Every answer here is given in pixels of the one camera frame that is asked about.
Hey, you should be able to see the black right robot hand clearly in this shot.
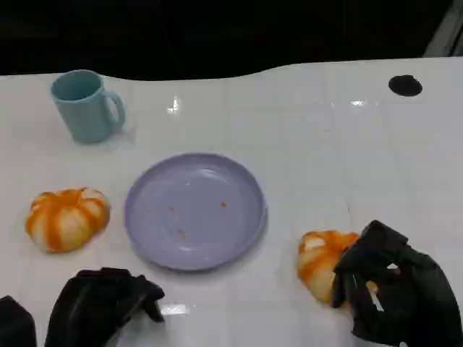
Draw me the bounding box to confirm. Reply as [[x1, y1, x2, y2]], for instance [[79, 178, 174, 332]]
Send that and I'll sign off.
[[331, 219, 463, 347]]

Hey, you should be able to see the pale green mug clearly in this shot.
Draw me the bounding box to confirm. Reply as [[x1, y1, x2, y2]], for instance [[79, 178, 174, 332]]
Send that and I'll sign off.
[[50, 69, 127, 145]]

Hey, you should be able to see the lilac plate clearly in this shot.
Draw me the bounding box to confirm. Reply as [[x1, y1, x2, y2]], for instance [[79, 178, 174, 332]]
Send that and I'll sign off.
[[124, 153, 268, 272]]

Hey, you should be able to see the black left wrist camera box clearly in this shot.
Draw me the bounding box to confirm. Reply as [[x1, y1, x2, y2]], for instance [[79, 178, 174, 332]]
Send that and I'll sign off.
[[0, 295, 38, 347]]

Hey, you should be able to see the black round table grommet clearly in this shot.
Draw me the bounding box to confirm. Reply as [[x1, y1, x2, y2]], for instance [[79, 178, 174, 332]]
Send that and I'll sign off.
[[388, 74, 423, 97]]

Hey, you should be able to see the white slanted post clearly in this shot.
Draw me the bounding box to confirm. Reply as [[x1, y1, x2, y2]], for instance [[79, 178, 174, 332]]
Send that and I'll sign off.
[[422, 0, 463, 58]]

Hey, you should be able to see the orange and white bread roll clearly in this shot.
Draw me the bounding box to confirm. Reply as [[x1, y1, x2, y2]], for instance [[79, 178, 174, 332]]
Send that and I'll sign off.
[[25, 187, 111, 253], [297, 230, 379, 303]]

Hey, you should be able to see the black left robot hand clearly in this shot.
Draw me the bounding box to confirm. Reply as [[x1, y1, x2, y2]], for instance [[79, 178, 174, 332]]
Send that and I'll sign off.
[[43, 267, 166, 347]]

